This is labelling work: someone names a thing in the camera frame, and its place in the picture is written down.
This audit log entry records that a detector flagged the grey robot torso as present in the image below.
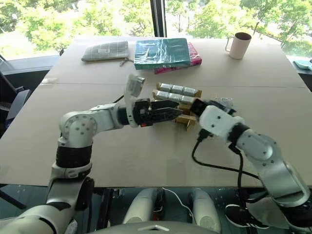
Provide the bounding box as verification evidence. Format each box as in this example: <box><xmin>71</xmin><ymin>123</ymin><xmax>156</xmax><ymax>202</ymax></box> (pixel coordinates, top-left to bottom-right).
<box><xmin>91</xmin><ymin>220</ymin><xmax>221</xmax><ymax>234</ymax></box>

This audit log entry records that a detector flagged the black sneaker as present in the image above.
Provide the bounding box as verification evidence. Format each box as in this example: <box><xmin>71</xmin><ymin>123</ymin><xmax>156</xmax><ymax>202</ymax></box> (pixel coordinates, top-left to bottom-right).
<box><xmin>225</xmin><ymin>204</ymin><xmax>270</xmax><ymax>230</ymax></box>

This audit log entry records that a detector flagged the grey plaid fabric pouch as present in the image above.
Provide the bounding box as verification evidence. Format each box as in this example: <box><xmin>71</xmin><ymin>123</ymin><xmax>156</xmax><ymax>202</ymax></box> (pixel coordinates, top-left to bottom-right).
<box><xmin>81</xmin><ymin>40</ymin><xmax>129</xmax><ymax>67</ymax></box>

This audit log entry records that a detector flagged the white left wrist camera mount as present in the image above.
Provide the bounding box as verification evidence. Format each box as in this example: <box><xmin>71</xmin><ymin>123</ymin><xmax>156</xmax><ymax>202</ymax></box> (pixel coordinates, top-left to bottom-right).
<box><xmin>123</xmin><ymin>74</ymin><xmax>147</xmax><ymax>128</ymax></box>

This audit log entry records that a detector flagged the brown cardboard divider tray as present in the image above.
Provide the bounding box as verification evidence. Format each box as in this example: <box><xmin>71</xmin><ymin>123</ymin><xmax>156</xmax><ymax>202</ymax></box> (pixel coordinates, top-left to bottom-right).
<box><xmin>152</xmin><ymin>82</ymin><xmax>203</xmax><ymax>132</ymax></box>

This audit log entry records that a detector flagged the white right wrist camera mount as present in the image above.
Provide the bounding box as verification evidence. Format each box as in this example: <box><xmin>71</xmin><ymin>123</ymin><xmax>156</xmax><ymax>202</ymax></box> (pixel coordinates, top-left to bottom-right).
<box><xmin>197</xmin><ymin>104</ymin><xmax>244</xmax><ymax>142</ymax></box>

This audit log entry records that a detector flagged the beige mug with handle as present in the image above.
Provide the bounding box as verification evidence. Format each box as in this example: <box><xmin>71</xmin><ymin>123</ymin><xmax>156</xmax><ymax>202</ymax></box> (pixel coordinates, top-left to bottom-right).
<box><xmin>224</xmin><ymin>32</ymin><xmax>253</xmax><ymax>60</ymax></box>

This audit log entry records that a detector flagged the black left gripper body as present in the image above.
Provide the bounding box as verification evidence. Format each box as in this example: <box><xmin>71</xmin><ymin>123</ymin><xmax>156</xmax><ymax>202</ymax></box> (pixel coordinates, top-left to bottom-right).
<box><xmin>133</xmin><ymin>98</ymin><xmax>154</xmax><ymax>128</ymax></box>

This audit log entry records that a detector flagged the white rounded robot leg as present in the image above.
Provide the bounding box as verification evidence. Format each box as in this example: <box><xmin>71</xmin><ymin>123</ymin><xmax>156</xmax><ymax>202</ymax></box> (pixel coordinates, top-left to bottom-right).
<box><xmin>191</xmin><ymin>189</ymin><xmax>221</xmax><ymax>233</ymax></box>
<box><xmin>122</xmin><ymin>188</ymin><xmax>158</xmax><ymax>225</ymax></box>

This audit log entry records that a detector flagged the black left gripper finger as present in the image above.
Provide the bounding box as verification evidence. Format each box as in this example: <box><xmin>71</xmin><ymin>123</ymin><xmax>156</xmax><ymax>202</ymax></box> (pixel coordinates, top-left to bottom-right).
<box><xmin>149</xmin><ymin>108</ymin><xmax>184</xmax><ymax>123</ymax></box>
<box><xmin>151</xmin><ymin>99</ymin><xmax>180</xmax><ymax>111</ymax></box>

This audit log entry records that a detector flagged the black window frame post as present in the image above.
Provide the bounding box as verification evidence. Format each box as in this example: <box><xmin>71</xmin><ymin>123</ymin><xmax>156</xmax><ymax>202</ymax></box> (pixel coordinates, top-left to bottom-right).
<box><xmin>149</xmin><ymin>0</ymin><xmax>168</xmax><ymax>39</ymax></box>

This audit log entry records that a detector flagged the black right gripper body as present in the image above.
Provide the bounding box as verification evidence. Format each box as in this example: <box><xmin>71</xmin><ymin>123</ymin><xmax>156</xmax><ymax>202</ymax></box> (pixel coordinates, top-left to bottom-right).
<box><xmin>191</xmin><ymin>97</ymin><xmax>211</xmax><ymax>117</ymax></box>

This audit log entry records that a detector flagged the thin white cable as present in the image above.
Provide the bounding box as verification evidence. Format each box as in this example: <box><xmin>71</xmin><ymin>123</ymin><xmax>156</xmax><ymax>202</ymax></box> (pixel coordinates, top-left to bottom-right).
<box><xmin>161</xmin><ymin>187</ymin><xmax>195</xmax><ymax>221</ymax></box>

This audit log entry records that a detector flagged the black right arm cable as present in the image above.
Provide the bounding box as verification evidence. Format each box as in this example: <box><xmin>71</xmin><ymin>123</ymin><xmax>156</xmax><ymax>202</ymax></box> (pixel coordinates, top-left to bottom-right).
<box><xmin>192</xmin><ymin>129</ymin><xmax>268</xmax><ymax>204</ymax></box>

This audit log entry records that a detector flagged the teal plastic-wrapped book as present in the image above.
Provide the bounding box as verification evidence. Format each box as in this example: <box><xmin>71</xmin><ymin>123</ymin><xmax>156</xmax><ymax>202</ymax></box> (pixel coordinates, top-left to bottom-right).
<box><xmin>133</xmin><ymin>37</ymin><xmax>192</xmax><ymax>71</ymax></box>

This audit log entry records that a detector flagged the dark chair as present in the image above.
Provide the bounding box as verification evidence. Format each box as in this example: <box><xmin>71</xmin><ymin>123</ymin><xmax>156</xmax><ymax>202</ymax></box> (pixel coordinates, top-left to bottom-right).
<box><xmin>0</xmin><ymin>55</ymin><xmax>33</xmax><ymax>129</ymax></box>

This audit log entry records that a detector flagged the pink book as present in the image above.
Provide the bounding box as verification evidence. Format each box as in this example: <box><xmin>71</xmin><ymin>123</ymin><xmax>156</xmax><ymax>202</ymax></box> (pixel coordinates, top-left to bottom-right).
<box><xmin>153</xmin><ymin>42</ymin><xmax>203</xmax><ymax>75</ymax></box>

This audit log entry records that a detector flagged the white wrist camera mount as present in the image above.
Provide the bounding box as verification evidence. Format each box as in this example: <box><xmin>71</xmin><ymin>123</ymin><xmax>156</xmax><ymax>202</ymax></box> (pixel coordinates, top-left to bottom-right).
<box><xmin>197</xmin><ymin>104</ymin><xmax>244</xmax><ymax>142</ymax></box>
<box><xmin>123</xmin><ymin>74</ymin><xmax>147</xmax><ymax>128</ymax></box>

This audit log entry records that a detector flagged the teal flat object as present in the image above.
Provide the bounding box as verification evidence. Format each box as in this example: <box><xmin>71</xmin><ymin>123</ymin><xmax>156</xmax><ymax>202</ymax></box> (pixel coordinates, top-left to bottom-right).
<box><xmin>293</xmin><ymin>59</ymin><xmax>312</xmax><ymax>71</ymax></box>

